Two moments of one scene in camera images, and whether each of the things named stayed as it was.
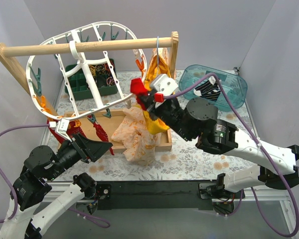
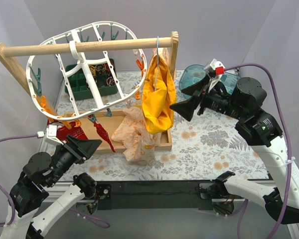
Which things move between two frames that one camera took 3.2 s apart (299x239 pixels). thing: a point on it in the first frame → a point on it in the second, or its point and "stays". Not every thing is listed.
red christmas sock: x=73 y=131 stays
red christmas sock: x=102 y=133 stays
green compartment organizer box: x=101 y=76 stays
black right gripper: x=151 y=104 → x=202 y=98
